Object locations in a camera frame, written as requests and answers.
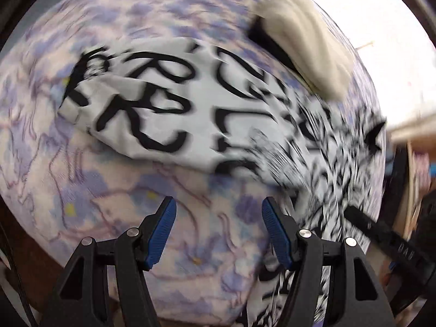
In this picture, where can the wooden shelf unit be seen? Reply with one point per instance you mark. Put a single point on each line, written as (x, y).
(419, 138)

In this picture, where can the white black graffiti print jacket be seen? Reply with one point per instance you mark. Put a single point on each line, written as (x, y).
(201, 124)

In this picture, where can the folded cream sweater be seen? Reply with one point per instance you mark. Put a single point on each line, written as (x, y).
(296, 34)

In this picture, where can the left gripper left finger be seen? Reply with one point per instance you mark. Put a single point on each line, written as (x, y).
(81, 294)

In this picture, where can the purple cat print blanket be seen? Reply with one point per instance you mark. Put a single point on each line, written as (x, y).
(61, 185)

